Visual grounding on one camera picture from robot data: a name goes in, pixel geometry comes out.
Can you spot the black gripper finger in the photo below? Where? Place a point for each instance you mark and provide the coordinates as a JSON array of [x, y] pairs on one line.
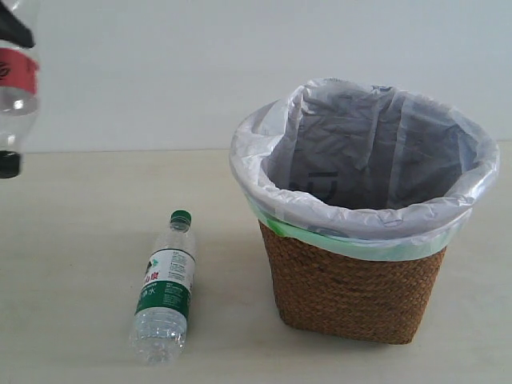
[[14, 31]]

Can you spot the red label cola bottle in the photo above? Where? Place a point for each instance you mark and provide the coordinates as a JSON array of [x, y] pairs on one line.
[[19, 90]]

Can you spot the green label water bottle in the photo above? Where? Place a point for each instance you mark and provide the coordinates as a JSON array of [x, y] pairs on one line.
[[161, 315]]

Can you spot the white plastic bin liner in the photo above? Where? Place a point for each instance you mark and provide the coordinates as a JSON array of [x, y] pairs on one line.
[[371, 172]]

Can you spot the woven brown wicker basket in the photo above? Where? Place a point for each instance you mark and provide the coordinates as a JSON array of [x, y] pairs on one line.
[[328, 293]]

